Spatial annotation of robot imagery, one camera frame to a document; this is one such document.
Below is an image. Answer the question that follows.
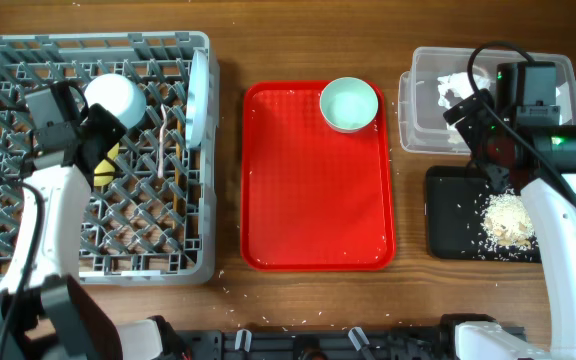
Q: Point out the yellow plastic cup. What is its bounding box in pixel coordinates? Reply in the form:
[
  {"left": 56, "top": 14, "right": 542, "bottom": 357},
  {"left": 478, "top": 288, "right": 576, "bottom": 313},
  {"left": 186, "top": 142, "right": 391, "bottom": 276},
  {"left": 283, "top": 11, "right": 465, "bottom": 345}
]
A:
[{"left": 94, "top": 144, "right": 119, "bottom": 187}]

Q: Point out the small light blue bowl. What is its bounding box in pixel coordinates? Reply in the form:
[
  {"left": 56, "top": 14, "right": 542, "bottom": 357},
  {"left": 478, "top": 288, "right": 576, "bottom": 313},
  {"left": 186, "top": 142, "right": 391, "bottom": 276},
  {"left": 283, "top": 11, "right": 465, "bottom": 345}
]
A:
[{"left": 84, "top": 74, "right": 147, "bottom": 129}]

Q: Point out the white napkin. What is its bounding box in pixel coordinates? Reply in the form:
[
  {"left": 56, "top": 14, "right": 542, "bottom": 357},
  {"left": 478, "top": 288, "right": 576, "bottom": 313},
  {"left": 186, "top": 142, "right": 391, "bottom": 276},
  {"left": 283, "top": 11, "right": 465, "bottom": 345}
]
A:
[{"left": 437, "top": 72, "right": 492, "bottom": 132}]

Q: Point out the white plastic fork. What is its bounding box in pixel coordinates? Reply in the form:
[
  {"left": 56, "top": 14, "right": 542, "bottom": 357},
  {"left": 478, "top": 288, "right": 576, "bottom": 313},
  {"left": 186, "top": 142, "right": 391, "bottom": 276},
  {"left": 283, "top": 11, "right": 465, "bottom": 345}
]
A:
[{"left": 157, "top": 104, "right": 168, "bottom": 179}]

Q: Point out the wooden chopstick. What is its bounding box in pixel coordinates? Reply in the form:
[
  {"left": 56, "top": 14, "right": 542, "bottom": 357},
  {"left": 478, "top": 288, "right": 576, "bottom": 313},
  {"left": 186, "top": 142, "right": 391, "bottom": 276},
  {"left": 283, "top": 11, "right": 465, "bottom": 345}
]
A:
[{"left": 170, "top": 121, "right": 183, "bottom": 218}]

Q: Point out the large light blue plate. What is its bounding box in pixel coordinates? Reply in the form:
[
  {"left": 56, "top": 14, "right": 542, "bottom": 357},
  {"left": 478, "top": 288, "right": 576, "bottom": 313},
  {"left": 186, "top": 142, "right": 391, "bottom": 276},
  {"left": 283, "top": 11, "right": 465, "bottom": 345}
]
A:
[{"left": 185, "top": 50, "right": 209, "bottom": 148}]

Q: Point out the food scraps and rice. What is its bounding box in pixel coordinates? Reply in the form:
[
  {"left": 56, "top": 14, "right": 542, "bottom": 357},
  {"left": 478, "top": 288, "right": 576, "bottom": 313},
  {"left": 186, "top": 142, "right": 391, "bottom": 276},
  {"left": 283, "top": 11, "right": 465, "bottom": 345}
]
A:
[{"left": 473, "top": 190, "right": 539, "bottom": 262}]

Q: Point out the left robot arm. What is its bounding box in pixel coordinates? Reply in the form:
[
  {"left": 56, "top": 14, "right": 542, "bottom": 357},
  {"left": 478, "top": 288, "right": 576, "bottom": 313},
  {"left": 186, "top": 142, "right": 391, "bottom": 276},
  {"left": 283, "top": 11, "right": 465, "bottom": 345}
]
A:
[{"left": 0, "top": 104, "right": 127, "bottom": 359}]

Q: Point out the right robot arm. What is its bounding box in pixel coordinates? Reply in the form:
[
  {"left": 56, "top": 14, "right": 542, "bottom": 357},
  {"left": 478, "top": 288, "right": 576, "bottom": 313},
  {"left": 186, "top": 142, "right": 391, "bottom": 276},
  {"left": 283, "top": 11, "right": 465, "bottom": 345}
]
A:
[{"left": 444, "top": 60, "right": 576, "bottom": 359}]

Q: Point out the grey dishwasher rack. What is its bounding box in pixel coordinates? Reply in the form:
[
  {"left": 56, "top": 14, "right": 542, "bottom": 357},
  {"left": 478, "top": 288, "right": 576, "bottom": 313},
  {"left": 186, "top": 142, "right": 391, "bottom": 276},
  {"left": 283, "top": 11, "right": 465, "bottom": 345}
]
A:
[{"left": 0, "top": 31, "right": 220, "bottom": 286}]

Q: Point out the black waste tray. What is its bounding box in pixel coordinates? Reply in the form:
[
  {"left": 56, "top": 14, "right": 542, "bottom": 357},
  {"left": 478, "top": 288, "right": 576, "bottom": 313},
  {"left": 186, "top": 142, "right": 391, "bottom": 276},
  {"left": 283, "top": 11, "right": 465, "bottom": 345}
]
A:
[{"left": 425, "top": 166, "right": 541, "bottom": 264}]

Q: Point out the clear plastic bin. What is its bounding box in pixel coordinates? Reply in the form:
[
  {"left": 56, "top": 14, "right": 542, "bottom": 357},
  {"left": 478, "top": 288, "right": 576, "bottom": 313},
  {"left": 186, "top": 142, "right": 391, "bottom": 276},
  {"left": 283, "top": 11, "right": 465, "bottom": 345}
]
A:
[{"left": 398, "top": 47, "right": 576, "bottom": 156}]

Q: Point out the green saucer bowl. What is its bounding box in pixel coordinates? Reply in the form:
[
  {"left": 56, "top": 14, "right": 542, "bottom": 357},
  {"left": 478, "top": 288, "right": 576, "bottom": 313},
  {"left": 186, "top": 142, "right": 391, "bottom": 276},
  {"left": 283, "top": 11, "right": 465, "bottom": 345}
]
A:
[{"left": 319, "top": 77, "right": 379, "bottom": 133}]

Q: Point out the red serving tray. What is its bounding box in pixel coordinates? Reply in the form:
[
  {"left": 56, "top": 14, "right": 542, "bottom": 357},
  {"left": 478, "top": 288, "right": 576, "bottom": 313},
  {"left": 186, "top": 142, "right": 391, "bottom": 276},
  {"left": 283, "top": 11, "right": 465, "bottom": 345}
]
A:
[{"left": 240, "top": 81, "right": 396, "bottom": 272}]

